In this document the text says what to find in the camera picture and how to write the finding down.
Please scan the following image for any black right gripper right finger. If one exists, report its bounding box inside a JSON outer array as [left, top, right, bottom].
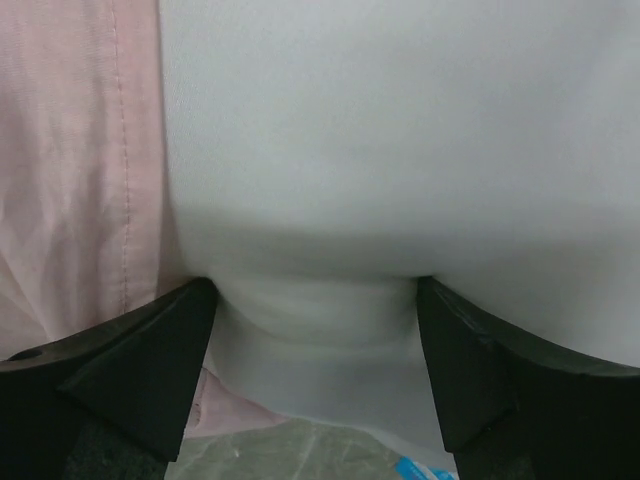
[[417, 277, 639, 453]]

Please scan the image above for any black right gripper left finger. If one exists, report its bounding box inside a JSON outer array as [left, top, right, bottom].
[[1, 278, 218, 463]]

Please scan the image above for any pink purple pillowcase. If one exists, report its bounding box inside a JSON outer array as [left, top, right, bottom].
[[0, 0, 291, 439]]

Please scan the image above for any white pillow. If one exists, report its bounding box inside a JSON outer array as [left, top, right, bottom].
[[160, 1, 639, 468]]

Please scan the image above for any blue pillow care label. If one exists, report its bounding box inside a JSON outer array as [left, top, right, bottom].
[[395, 457, 457, 480]]

